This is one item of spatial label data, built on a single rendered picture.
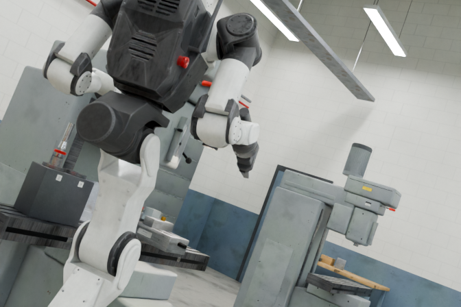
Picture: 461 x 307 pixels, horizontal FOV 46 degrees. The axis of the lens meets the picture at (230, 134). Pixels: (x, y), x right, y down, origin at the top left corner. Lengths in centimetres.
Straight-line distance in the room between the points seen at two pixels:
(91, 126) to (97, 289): 52
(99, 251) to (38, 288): 94
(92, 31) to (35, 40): 532
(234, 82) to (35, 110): 150
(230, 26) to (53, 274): 144
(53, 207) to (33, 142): 67
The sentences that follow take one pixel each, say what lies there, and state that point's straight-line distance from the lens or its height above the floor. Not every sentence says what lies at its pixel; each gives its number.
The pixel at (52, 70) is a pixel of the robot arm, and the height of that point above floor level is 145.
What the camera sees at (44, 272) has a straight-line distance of 258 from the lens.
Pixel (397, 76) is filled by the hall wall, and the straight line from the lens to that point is 939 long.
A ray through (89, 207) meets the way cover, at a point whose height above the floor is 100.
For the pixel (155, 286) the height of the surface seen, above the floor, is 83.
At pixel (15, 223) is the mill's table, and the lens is 200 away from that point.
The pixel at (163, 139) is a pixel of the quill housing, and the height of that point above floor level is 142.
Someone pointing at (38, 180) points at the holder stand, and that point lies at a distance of 210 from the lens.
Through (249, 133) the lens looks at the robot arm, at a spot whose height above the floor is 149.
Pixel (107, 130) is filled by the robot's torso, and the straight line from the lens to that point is 142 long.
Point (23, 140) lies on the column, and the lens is 280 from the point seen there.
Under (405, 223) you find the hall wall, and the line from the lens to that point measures 868.
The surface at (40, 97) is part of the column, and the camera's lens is 282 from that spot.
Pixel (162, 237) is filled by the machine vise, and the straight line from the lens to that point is 245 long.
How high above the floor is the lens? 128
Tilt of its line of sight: 6 degrees up
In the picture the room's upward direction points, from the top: 21 degrees clockwise
